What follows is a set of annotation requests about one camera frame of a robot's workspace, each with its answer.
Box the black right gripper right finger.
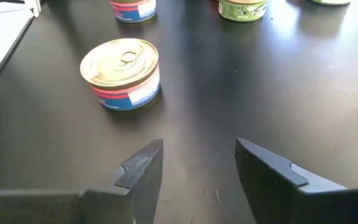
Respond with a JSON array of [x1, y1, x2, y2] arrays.
[[234, 138, 358, 224]]

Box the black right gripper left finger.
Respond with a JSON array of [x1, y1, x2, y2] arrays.
[[0, 139, 164, 224]]

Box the blue salmon can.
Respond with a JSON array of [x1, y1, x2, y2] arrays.
[[80, 37, 162, 112], [109, 0, 157, 24]]

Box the green albacore tuna can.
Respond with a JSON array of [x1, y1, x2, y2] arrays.
[[218, 0, 268, 23], [309, 0, 351, 7]]

